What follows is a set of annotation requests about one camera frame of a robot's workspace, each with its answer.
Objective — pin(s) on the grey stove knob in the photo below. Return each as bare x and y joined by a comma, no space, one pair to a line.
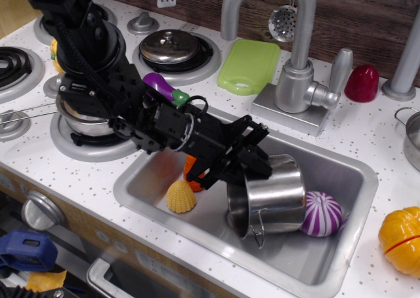
143,24
14,125
52,85

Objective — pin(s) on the yellow cloth piece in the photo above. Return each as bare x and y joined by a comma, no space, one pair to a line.
45,281

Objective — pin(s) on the yellow toy corn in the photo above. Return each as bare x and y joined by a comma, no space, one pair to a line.
180,197

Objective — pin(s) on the far left black burner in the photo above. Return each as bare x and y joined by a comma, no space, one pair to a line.
21,71

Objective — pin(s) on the grey pole with base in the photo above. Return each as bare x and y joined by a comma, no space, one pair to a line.
401,86

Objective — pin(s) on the grey stove knob front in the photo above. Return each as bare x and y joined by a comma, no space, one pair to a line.
14,125

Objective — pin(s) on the silver oven door handle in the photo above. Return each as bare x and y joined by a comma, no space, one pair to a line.
98,278

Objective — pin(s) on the purple striped toy onion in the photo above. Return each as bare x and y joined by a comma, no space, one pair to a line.
323,215

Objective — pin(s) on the blue clamp tool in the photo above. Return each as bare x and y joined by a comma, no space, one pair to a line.
27,251

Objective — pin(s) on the grey stove knob left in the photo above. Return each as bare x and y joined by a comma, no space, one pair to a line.
52,85

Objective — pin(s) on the grey stove knob top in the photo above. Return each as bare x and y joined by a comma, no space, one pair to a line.
143,24

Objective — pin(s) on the silver oven dial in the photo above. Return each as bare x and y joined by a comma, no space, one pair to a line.
40,213

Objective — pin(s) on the hanging steel strainer ladle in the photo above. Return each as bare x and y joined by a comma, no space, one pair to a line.
282,22

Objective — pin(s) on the steel pot with lid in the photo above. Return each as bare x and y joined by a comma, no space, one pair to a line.
82,124

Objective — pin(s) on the green plastic cutting board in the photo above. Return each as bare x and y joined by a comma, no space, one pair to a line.
249,66

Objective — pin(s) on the red toy pepper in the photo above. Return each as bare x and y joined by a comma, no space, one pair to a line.
363,84

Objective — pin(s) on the silver toy faucet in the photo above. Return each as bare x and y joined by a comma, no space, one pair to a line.
297,101

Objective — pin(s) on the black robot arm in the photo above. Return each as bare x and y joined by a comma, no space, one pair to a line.
100,82

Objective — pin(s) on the silver toy sink basin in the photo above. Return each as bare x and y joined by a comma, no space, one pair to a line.
302,265

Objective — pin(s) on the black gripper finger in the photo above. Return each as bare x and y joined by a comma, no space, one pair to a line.
256,161
233,175

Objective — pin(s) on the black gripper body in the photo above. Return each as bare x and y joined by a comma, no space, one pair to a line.
215,146

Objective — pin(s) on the orange toy pumpkin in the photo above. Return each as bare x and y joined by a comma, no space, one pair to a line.
399,240

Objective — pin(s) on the steel lid on burner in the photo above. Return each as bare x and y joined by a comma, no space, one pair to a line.
169,47

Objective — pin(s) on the purple toy eggplant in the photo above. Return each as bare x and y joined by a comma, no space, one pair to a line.
175,96

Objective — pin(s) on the yellow toy bell pepper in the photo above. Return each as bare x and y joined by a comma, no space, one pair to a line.
54,58

